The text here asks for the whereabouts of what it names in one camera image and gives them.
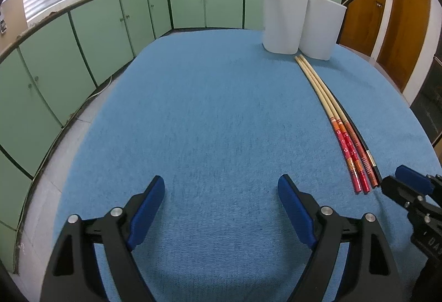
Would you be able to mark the black glass-front cabinet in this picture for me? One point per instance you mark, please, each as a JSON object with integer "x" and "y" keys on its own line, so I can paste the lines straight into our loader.
{"x": 430, "y": 105}

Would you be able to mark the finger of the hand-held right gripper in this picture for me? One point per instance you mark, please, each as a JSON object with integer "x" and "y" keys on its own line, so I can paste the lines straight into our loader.
{"x": 412, "y": 177}

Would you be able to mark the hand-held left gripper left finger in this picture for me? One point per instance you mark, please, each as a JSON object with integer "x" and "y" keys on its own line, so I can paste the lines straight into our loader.
{"x": 148, "y": 208}

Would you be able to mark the blue table mat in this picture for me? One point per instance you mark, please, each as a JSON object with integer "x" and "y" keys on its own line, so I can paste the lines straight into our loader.
{"x": 214, "y": 115}

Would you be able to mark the red-ended bamboo chopstick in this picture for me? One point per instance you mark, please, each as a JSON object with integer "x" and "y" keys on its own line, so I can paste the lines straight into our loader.
{"x": 326, "y": 105}
{"x": 333, "y": 103}

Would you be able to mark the white two-compartment utensil holder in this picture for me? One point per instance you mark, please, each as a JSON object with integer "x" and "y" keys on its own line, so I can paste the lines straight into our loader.
{"x": 283, "y": 22}

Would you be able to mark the brown kitchen countertop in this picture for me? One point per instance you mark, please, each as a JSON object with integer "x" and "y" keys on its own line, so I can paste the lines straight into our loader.
{"x": 45, "y": 24}

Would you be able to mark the plain wooden door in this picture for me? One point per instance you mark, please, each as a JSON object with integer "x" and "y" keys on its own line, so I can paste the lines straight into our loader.
{"x": 404, "y": 29}

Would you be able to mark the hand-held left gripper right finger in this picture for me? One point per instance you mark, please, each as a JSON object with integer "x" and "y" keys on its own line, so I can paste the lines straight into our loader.
{"x": 297, "y": 212}

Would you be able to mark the dark red patterned chopstick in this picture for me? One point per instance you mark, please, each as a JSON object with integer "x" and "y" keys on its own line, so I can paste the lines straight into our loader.
{"x": 367, "y": 165}

